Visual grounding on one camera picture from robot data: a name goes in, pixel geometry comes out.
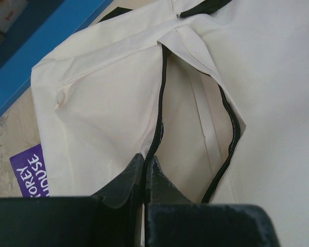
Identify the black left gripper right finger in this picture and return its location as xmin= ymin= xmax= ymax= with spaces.
xmin=145 ymin=157 xmax=277 ymax=246

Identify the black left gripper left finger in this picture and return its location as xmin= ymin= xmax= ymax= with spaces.
xmin=0 ymin=154 xmax=145 ymax=246

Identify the cream canvas backpack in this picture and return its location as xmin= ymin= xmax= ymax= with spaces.
xmin=31 ymin=1 xmax=309 ymax=246

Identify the purple treehouse book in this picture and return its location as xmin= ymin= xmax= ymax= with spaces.
xmin=10 ymin=144 xmax=50 ymax=198

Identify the blue yellow pink shelf unit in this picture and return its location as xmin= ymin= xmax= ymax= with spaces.
xmin=0 ymin=0 xmax=111 ymax=117

